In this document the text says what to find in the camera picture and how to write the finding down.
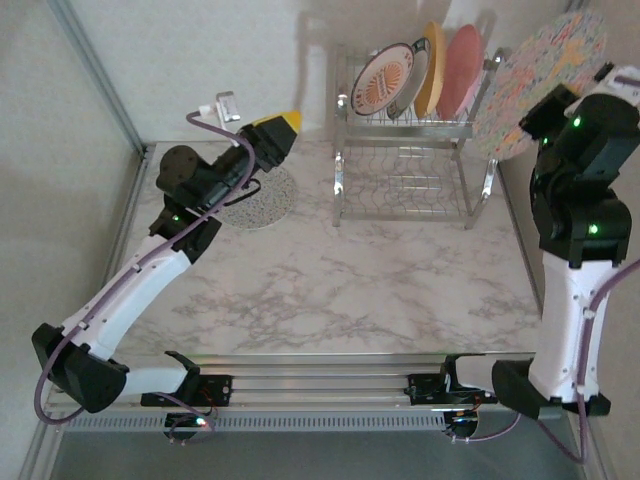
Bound multicoloured patterned plate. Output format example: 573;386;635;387
472;10;608;161

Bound white plate with fine pattern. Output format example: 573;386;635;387
219;164;297;231

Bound pink plate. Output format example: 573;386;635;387
434;23;485;121

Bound white plate with orange sun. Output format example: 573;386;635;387
351;43;416;117

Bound yellow plate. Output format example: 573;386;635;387
413;20;447;117

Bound black controller board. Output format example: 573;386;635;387
444;409;481;444
164;412;216;444

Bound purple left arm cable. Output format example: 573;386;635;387
35;110;257;445

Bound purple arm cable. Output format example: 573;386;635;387
35;110;257;445
449;73;640;466

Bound aluminium table edge rail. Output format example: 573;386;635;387
102;144;154;286

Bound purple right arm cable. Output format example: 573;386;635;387
449;73;640;466

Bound steel wire dish rack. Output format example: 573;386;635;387
329;42;506;230

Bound aluminium frame post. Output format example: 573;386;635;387
47;0;151;159

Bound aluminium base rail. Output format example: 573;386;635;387
47;352;539;416

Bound grey slotted cable duct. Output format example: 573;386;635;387
62;412;449;434

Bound aluminium frame leg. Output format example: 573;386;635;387
19;424;66;480

